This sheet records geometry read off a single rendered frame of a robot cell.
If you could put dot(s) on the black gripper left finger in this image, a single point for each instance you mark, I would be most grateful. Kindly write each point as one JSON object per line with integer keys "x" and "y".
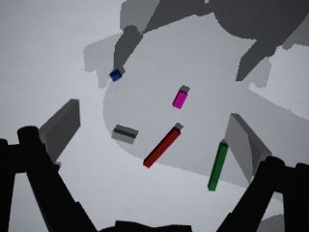
{"x": 35, "y": 155}

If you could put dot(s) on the magenta rod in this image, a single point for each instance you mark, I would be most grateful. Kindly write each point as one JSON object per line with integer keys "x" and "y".
{"x": 179, "y": 99}

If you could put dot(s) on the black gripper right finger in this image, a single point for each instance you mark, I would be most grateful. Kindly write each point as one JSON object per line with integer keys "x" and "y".
{"x": 253, "y": 155}

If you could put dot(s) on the green rod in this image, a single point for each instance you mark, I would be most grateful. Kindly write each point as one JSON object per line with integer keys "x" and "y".
{"x": 217, "y": 166}

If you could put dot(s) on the dark grey rectangular block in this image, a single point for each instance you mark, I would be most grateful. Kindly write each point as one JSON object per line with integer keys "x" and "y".
{"x": 123, "y": 136}

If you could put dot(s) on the dark red rod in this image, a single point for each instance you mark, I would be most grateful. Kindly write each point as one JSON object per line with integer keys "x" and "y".
{"x": 162, "y": 146}

